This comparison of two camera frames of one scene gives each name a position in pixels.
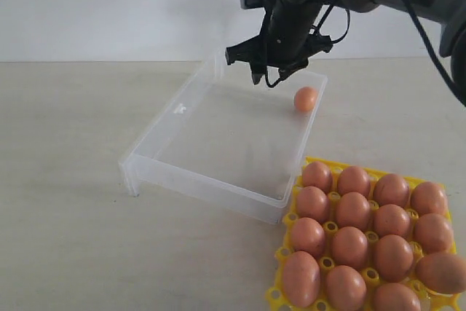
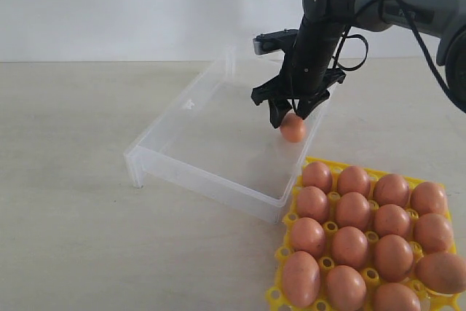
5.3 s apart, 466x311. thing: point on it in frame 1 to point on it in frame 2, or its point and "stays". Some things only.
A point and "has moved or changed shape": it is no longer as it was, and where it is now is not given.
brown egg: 312,202 stays
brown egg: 305,98 has moved or changed shape
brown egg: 353,179 stays
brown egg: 353,210 stays
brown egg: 427,197 stays
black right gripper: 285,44 to 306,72
